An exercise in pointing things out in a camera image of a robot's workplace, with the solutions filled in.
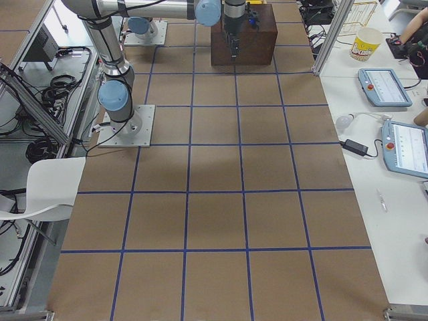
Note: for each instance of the grey robot arm near corn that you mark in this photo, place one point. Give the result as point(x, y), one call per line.
point(142, 25)

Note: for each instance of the dark wooden drawer cabinet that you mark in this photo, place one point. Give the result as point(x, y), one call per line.
point(256, 46)

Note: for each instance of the white light bulb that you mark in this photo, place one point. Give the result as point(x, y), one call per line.
point(343, 122)

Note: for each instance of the popcorn paper bucket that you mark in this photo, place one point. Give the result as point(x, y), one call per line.
point(366, 42)

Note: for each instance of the blue teach pendant far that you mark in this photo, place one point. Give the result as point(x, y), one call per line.
point(383, 88)

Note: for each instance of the blue teach pendant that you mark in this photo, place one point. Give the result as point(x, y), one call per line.
point(405, 148)
point(383, 88)

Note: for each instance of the black power adapter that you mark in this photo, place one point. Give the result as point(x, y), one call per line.
point(354, 147)

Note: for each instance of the blue teach pendant near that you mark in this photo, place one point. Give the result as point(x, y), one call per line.
point(405, 148)

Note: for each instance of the cardboard tube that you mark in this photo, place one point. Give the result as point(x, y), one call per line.
point(422, 118)

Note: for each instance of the white plastic chair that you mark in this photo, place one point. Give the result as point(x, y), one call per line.
point(51, 190)

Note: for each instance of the aluminium frame post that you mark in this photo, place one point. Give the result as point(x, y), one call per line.
point(332, 34)

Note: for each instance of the gold wire rack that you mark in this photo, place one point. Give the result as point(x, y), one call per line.
point(359, 16)

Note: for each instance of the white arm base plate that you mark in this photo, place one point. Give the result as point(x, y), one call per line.
point(136, 132)

